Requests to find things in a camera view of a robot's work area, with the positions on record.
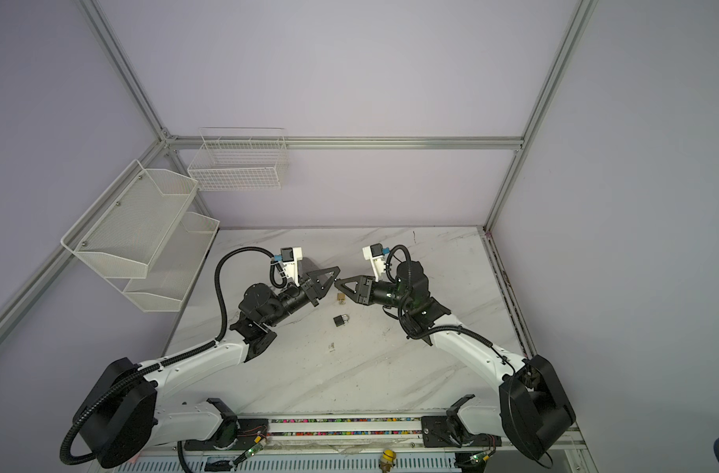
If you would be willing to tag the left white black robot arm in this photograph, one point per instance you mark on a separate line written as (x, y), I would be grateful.
(126, 409)

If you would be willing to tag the black padlock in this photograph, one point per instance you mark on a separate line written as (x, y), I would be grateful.
(341, 320)

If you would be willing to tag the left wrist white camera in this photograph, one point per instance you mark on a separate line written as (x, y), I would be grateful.
(287, 264)

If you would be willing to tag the white two-tier mesh shelf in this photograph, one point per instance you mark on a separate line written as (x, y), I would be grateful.
(143, 237)

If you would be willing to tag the white wire basket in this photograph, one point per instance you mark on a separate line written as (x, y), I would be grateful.
(240, 158)

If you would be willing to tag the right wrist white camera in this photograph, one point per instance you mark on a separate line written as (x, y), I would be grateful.
(376, 255)

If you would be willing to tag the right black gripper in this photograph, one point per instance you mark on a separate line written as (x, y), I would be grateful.
(365, 290)

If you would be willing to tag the wrist white camera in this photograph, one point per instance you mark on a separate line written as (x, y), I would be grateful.
(287, 264)
(376, 255)

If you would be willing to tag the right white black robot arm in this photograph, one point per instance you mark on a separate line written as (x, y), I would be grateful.
(534, 409)

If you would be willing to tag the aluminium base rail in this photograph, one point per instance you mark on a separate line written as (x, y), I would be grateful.
(354, 443)

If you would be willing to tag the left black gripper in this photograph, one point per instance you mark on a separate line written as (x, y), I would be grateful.
(310, 286)

